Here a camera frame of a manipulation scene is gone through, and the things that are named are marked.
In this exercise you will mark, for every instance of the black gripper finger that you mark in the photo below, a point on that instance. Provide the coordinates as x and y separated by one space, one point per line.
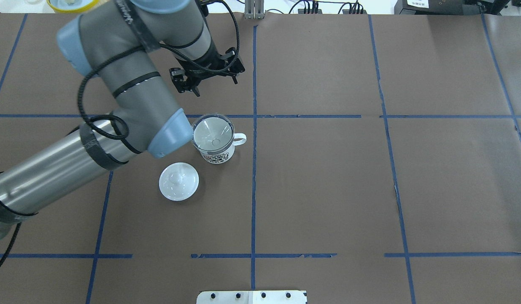
196 89
178 79

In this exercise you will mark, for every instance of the white camera stand pedestal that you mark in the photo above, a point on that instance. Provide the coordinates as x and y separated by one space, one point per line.
253 297

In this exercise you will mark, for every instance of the clear plastic funnel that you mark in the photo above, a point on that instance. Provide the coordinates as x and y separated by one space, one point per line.
213 133

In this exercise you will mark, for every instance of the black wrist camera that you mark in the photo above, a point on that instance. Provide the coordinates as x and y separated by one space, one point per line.
233 65

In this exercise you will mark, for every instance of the black computer box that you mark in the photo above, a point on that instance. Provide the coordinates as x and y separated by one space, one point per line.
439 7

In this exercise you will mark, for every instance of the aluminium frame post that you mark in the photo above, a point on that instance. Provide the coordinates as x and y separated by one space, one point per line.
254 9

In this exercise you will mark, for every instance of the white mug lid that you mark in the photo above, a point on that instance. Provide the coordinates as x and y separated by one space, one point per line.
179 181

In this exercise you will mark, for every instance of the white enamel mug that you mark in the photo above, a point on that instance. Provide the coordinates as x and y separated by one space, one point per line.
224 156

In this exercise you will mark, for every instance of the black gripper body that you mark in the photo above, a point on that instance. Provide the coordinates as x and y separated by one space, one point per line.
200 72

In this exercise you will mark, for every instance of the brown paper table cover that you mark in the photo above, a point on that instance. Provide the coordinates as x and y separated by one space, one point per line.
383 165

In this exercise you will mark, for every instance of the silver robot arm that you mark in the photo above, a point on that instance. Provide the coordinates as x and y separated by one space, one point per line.
125 105

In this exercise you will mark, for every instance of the yellow tape roll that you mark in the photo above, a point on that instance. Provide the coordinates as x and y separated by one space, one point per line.
73 6

